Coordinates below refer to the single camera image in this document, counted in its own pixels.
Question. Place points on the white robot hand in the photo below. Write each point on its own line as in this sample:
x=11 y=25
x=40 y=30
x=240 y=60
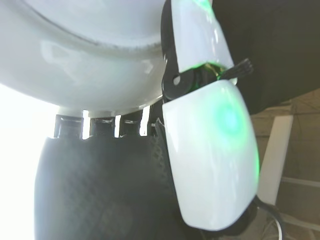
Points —
x=100 y=187

